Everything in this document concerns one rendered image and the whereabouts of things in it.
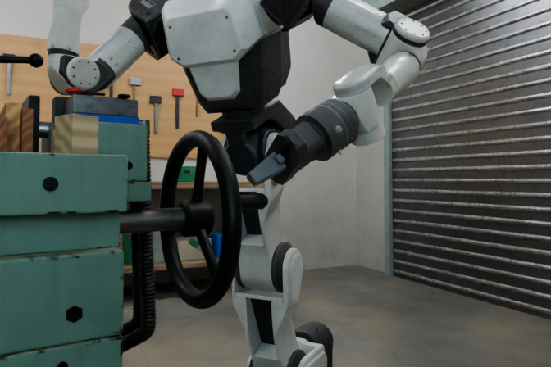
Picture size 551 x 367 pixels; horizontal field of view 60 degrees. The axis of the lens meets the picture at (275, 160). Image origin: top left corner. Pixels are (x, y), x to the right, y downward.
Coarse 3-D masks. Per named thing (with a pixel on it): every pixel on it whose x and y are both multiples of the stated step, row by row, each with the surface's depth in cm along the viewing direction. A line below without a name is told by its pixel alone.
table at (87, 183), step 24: (0, 168) 44; (24, 168) 45; (48, 168) 46; (72, 168) 47; (96, 168) 48; (120, 168) 50; (0, 192) 44; (24, 192) 45; (48, 192) 46; (72, 192) 47; (96, 192) 48; (120, 192) 50; (144, 192) 72
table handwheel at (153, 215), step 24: (192, 144) 78; (216, 144) 72; (168, 168) 86; (216, 168) 69; (168, 192) 88; (120, 216) 71; (144, 216) 72; (168, 216) 74; (192, 216) 75; (240, 216) 67; (168, 240) 87; (240, 240) 67; (168, 264) 85; (216, 264) 72; (192, 288) 79; (216, 288) 69
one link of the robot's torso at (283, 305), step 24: (288, 264) 133; (240, 288) 143; (288, 288) 132; (240, 312) 139; (264, 312) 140; (288, 312) 135; (264, 336) 144; (288, 336) 141; (264, 360) 140; (288, 360) 141
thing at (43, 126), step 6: (30, 96) 68; (36, 96) 69; (24, 102) 73; (30, 102) 68; (36, 102) 69; (30, 108) 68; (36, 108) 69; (36, 114) 69; (36, 120) 69; (36, 126) 69; (42, 126) 72; (36, 132) 69; (42, 132) 72; (36, 138) 69; (36, 144) 69; (36, 150) 69
